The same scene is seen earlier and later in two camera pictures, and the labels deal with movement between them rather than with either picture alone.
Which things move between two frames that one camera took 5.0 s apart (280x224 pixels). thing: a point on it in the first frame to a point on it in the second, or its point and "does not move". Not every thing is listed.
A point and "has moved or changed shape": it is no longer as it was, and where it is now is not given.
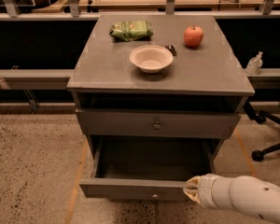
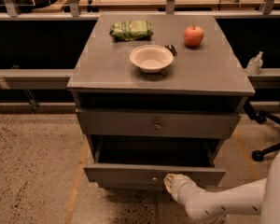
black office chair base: x=262 y=117 does not move
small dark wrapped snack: x=172 y=49 does not move
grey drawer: x=146 y=168 has moved or changed shape
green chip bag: x=132 y=30 does not move
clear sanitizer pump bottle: x=254 y=64 does not move
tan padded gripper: x=205 y=189 to x=181 y=184
